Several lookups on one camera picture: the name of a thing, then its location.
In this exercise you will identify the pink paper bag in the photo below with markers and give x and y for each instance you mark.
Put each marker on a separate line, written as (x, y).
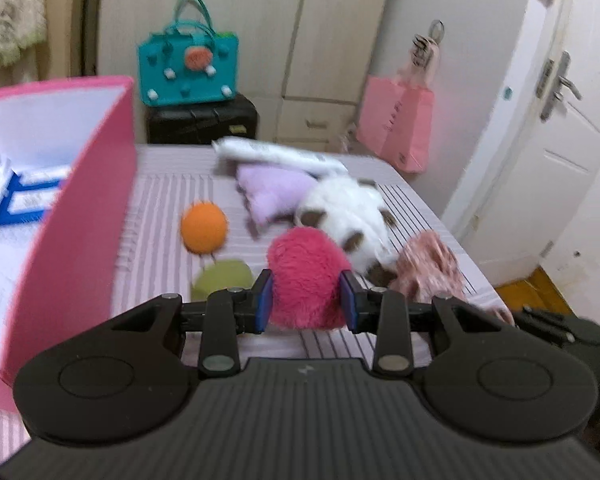
(395, 120)

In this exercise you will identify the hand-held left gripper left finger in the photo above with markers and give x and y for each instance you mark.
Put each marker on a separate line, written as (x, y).
(265, 301)

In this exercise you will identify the pink cardboard box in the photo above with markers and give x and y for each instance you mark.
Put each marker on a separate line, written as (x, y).
(80, 210)

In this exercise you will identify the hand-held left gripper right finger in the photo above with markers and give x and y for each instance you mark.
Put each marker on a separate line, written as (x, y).
(351, 302)

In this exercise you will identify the teal felt handbag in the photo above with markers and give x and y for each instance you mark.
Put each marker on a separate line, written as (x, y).
(185, 80)

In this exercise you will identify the orange plush ball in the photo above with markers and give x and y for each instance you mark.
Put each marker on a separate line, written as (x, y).
(204, 227)

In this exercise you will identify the white door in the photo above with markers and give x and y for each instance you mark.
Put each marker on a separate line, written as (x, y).
(555, 170)

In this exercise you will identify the purple plush toy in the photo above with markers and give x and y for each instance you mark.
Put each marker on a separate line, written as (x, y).
(270, 191)

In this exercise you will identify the blue and white frame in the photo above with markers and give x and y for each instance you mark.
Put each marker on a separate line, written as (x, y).
(25, 200)

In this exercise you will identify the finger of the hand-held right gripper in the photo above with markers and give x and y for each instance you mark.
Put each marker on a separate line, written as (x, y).
(555, 325)

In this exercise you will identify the pink mottled plush toy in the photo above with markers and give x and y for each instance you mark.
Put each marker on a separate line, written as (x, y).
(430, 265)

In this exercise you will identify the black suitcase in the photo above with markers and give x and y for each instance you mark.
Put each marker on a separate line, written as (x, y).
(200, 122)

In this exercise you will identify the green plush ball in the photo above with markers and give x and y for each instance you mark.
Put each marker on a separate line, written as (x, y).
(220, 277)

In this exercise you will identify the white and brown plush dog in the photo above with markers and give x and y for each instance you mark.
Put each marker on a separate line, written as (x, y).
(345, 210)

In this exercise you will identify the pink fluffy plush toy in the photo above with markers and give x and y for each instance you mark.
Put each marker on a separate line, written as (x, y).
(305, 275)

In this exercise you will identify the beige wardrobe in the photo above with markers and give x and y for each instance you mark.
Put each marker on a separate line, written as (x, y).
(305, 35)

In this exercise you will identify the striped bed sheet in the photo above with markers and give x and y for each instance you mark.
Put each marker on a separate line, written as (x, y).
(160, 195)

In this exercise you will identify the white wet wipes pack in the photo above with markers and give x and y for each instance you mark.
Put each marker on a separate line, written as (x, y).
(270, 152)

